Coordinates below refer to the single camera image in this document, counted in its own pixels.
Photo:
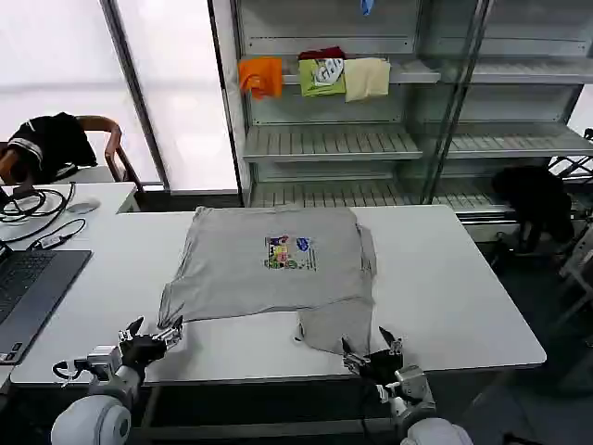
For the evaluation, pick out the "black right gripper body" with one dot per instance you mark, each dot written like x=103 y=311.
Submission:
x=382 y=366

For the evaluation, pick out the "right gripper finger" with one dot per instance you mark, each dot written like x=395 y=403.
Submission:
x=394 y=345
x=357 y=360

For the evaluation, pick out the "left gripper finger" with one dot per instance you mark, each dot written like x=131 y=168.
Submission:
x=172 y=334
x=132 y=333

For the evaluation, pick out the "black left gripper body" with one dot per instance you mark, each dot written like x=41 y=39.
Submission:
x=141 y=351

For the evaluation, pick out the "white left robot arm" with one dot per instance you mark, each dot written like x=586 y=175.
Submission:
x=90 y=419

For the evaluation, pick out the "grey printed t-shirt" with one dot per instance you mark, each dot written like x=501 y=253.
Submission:
x=231 y=269

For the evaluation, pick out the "dark grey laptop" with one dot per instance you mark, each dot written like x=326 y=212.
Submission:
x=32 y=287

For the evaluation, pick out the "grey computer mouse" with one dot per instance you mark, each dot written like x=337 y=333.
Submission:
x=83 y=207

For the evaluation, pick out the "brown wooden chair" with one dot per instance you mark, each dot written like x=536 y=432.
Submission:
x=113 y=139

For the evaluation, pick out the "black garment with white stripes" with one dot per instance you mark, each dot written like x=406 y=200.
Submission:
x=51 y=143

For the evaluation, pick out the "grey metal shelf rack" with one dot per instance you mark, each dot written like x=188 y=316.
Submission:
x=333 y=139

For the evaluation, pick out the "grey window frame post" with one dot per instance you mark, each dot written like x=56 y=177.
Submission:
x=139 y=102

